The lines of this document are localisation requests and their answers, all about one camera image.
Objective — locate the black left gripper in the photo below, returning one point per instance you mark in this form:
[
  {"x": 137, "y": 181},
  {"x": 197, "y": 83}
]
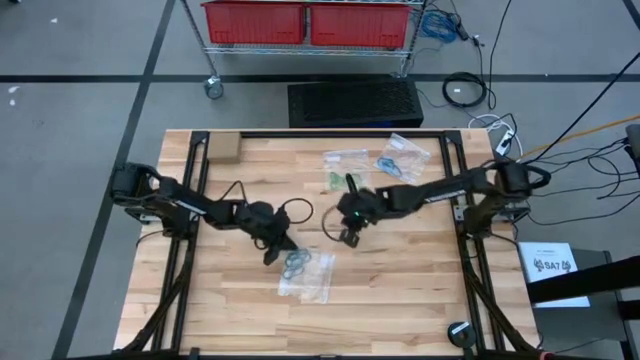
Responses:
[{"x": 270, "y": 222}]

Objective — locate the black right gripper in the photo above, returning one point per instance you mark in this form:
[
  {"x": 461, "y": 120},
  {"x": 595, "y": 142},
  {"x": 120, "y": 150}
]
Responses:
[{"x": 360, "y": 207}]

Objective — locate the clear zipper bag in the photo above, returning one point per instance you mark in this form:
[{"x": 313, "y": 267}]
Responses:
[
  {"x": 415, "y": 155},
  {"x": 350, "y": 160},
  {"x": 320, "y": 285}
]

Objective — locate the blue rubber band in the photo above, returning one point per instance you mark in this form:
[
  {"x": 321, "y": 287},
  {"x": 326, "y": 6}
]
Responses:
[
  {"x": 390, "y": 167},
  {"x": 382, "y": 161},
  {"x": 396, "y": 171}
]

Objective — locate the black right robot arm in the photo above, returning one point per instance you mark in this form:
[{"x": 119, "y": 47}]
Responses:
[{"x": 450, "y": 189}]

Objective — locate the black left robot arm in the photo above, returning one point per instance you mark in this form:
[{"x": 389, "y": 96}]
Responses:
[{"x": 190, "y": 205}]

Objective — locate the black perforated computer case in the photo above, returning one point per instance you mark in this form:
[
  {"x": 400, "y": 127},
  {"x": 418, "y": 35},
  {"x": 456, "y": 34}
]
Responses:
[{"x": 350, "y": 102}]

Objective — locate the small cardboard box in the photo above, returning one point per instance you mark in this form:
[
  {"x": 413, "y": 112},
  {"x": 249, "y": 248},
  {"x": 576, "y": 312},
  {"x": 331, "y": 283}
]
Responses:
[{"x": 224, "y": 146}]

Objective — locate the white power strip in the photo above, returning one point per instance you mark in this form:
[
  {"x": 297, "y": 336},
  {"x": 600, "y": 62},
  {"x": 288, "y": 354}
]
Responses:
[{"x": 504, "y": 142}]

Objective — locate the dark green tape roll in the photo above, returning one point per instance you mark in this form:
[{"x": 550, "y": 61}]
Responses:
[{"x": 461, "y": 337}]

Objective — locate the red plastic bin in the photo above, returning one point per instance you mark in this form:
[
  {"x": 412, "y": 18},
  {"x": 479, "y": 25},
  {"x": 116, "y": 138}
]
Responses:
[
  {"x": 360, "y": 25},
  {"x": 250, "y": 22}
]

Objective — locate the white printed paper sheet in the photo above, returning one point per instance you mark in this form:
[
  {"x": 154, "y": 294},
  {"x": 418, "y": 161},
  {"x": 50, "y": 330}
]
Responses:
[{"x": 550, "y": 250}]

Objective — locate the grey side table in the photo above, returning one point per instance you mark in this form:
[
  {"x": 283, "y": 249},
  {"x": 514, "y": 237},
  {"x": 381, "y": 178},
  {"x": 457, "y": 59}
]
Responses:
[{"x": 575, "y": 330}]

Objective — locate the black bar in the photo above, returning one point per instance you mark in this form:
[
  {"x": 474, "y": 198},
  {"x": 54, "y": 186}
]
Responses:
[{"x": 600, "y": 280}]

